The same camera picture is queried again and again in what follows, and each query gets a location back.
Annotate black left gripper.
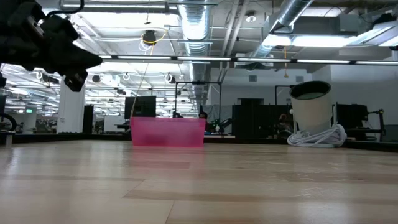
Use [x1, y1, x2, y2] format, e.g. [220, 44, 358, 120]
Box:
[0, 12, 103, 93]

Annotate white pillar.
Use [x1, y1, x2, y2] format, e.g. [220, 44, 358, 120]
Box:
[57, 77, 86, 134]

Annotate black upright panel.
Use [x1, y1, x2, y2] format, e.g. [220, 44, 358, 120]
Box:
[82, 105, 95, 134]

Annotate black monitor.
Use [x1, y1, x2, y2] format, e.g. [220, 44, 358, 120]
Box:
[124, 95, 157, 119]

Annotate red translucent plastic bin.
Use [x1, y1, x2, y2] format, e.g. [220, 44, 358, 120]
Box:
[130, 116, 207, 148]

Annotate overhead LED light bar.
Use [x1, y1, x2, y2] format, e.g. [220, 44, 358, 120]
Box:
[98, 54, 398, 66]

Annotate black cabinets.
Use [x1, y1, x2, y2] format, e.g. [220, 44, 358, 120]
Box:
[231, 104, 295, 139]

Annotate white cylinder with black top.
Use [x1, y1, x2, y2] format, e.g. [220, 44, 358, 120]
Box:
[289, 80, 333, 135]

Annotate black machine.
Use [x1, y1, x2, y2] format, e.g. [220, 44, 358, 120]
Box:
[335, 103, 386, 141]

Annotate black aluminium table frame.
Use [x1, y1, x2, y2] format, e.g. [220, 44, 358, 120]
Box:
[0, 133, 398, 153]

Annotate black reel with yellow cable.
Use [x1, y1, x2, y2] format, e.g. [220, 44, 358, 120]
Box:
[141, 29, 169, 46]

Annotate black rig frame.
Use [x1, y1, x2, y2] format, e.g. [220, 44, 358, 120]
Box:
[175, 80, 222, 125]

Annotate wide silver ventilation duct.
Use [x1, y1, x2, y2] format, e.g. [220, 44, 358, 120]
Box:
[177, 0, 213, 106]

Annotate slanted silver ventilation duct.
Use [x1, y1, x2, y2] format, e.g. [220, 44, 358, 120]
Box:
[248, 0, 315, 60]

